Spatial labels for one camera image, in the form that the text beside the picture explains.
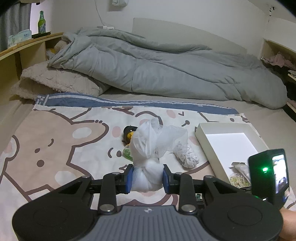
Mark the green glass bottle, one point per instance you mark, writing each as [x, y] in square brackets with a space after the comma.
[41, 23]

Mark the tissue pack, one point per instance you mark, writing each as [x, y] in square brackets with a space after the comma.
[21, 36]

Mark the person's right hand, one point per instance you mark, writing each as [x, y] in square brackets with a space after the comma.
[288, 232]

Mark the wall niche shelf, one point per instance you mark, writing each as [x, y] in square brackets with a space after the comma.
[287, 75]

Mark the grey duvet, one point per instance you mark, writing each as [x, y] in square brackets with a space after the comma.
[132, 63]

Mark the grey headboard panel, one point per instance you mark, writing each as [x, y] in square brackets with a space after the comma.
[174, 33]

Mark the grey toilet seat cushion packet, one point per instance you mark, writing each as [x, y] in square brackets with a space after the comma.
[242, 169]

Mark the white patterned rolled cloth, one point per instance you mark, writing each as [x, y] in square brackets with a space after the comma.
[186, 155]

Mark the yellow headlamp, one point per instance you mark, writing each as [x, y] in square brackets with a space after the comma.
[127, 137]

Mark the white plastic bag bundle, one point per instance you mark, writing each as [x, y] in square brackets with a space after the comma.
[149, 143]

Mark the cartoon bear print cloth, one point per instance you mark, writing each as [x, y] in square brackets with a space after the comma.
[66, 136]

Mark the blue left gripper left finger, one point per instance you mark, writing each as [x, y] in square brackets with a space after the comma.
[127, 179]

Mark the grey curtain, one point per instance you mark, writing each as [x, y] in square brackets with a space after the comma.
[15, 19]

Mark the pink clothes pile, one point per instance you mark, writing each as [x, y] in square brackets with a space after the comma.
[279, 60]

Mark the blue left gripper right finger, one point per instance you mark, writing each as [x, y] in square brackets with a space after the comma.
[167, 179]

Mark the white shallow cardboard box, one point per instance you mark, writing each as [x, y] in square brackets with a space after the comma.
[225, 143]

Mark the wooden headboard shelf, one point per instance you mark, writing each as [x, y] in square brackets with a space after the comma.
[13, 61]

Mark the beige fleece blanket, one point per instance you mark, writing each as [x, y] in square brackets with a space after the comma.
[42, 79]

